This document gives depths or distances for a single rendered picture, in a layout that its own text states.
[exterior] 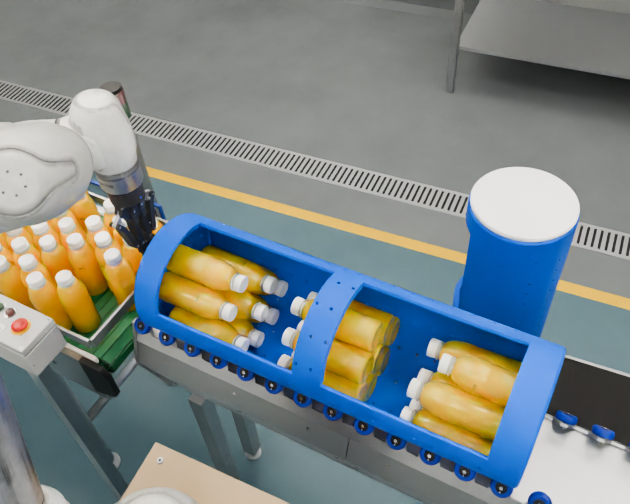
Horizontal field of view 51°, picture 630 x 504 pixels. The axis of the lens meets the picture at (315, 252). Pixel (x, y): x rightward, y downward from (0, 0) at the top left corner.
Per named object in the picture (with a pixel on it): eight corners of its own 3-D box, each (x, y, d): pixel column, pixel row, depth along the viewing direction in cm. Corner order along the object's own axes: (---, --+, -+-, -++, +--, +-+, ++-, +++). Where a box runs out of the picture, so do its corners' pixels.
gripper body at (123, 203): (121, 165, 142) (133, 197, 149) (95, 190, 137) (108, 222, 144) (149, 175, 139) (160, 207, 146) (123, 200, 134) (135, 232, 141)
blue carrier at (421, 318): (508, 512, 130) (534, 450, 109) (152, 348, 161) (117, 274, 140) (548, 394, 146) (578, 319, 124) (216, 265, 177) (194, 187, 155)
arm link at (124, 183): (82, 169, 133) (92, 191, 137) (118, 181, 130) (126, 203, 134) (112, 142, 138) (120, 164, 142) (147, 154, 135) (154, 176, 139)
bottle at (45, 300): (75, 312, 176) (52, 268, 163) (73, 333, 171) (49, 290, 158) (49, 316, 175) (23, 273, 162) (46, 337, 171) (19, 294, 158)
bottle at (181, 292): (177, 275, 158) (239, 301, 151) (163, 302, 156) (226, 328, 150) (163, 266, 152) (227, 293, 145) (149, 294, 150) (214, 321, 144)
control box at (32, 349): (38, 377, 151) (20, 351, 143) (-24, 344, 158) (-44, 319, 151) (68, 343, 157) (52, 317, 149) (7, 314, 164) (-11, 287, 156)
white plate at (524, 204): (577, 171, 181) (576, 174, 182) (473, 161, 186) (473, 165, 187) (582, 245, 163) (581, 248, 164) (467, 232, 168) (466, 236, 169)
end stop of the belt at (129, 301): (95, 347, 162) (91, 340, 159) (93, 346, 162) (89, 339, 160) (190, 238, 185) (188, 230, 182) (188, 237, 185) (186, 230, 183)
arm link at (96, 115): (139, 140, 138) (75, 152, 136) (119, 75, 126) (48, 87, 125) (142, 173, 131) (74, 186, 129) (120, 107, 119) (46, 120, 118)
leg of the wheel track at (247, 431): (256, 463, 240) (229, 369, 193) (242, 456, 242) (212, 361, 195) (264, 449, 243) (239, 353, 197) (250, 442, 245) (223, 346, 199)
